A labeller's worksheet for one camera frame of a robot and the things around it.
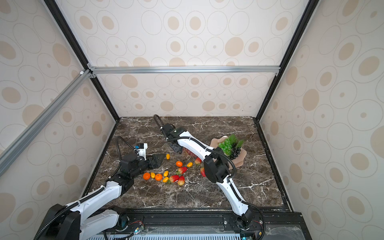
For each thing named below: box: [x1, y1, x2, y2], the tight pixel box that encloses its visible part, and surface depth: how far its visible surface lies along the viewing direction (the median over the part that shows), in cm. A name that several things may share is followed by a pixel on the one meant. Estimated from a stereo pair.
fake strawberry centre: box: [176, 166, 188, 175], surface depth 91 cm
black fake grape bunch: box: [228, 143, 241, 160], surface depth 96 cm
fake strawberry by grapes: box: [194, 156, 203, 165], surface depth 96 cm
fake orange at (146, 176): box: [143, 172, 151, 181], surface depth 89 cm
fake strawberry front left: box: [169, 175, 179, 183], surface depth 88 cm
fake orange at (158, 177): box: [155, 173, 163, 181], surface depth 89 cm
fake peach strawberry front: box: [177, 176, 186, 186], surface depth 88 cm
